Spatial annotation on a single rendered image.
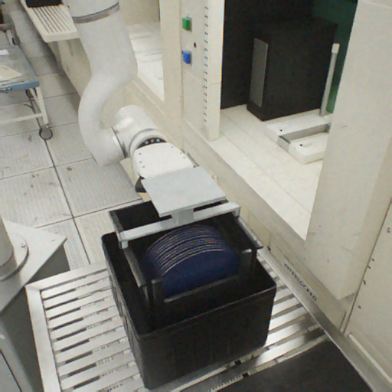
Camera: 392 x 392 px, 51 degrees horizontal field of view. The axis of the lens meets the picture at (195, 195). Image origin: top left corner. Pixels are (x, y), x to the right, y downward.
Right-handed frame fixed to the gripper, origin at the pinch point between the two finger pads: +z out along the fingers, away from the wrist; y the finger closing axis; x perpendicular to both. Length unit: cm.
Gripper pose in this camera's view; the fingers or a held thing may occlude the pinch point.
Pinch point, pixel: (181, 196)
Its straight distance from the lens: 72.1
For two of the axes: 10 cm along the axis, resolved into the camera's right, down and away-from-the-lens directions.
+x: 0.1, -8.0, -6.1
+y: -9.1, 2.4, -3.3
